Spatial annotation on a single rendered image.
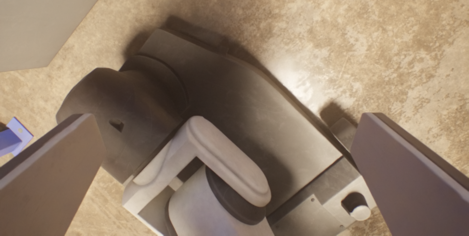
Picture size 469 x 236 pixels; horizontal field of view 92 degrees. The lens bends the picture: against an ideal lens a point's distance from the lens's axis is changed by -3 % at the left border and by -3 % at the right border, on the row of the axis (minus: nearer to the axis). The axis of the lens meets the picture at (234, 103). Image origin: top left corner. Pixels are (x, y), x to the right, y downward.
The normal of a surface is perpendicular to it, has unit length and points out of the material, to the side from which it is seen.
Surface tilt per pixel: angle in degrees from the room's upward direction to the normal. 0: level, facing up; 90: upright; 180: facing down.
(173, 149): 58
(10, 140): 90
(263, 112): 0
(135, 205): 0
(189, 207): 41
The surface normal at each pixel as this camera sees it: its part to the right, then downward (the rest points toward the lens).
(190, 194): -0.65, -0.45
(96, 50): -0.08, 0.24
